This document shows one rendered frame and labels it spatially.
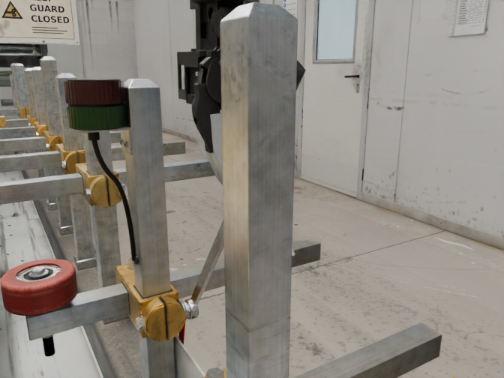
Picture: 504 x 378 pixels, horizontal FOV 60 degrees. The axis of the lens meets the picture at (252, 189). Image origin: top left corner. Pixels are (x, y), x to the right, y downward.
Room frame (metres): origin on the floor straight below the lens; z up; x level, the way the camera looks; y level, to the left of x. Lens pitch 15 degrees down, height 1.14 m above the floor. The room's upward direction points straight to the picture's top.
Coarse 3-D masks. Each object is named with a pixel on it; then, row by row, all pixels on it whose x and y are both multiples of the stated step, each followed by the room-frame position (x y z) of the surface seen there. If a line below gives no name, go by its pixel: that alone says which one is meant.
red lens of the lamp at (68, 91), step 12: (72, 84) 0.45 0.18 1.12; (84, 84) 0.44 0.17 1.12; (96, 84) 0.45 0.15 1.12; (108, 84) 0.45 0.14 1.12; (120, 84) 0.47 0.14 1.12; (72, 96) 0.45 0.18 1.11; (84, 96) 0.44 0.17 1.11; (96, 96) 0.45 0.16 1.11; (108, 96) 0.45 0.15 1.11; (120, 96) 0.46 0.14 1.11
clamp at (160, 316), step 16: (128, 272) 0.54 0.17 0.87; (128, 288) 0.50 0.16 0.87; (144, 304) 0.47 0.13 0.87; (160, 304) 0.46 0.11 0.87; (176, 304) 0.47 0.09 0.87; (144, 320) 0.45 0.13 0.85; (160, 320) 0.46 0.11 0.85; (176, 320) 0.47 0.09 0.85; (144, 336) 0.46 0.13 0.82; (160, 336) 0.46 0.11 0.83
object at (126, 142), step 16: (80, 80) 0.45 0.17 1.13; (96, 80) 0.45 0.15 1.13; (112, 80) 0.46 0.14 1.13; (112, 128) 0.46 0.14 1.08; (128, 128) 0.47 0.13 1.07; (96, 144) 0.47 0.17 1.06; (128, 144) 0.48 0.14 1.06; (112, 176) 0.47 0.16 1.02; (128, 208) 0.48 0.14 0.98; (128, 224) 0.48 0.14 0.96
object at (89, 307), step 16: (304, 240) 0.68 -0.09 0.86; (304, 256) 0.65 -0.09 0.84; (176, 272) 0.56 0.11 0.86; (192, 272) 0.56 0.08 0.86; (112, 288) 0.52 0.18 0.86; (176, 288) 0.54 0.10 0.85; (192, 288) 0.55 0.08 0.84; (208, 288) 0.56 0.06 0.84; (80, 304) 0.48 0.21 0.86; (96, 304) 0.49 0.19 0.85; (112, 304) 0.50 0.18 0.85; (128, 304) 0.51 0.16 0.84; (32, 320) 0.45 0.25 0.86; (48, 320) 0.46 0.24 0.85; (64, 320) 0.47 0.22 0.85; (80, 320) 0.48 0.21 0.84; (96, 320) 0.49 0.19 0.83; (32, 336) 0.45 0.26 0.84; (48, 336) 0.46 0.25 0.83
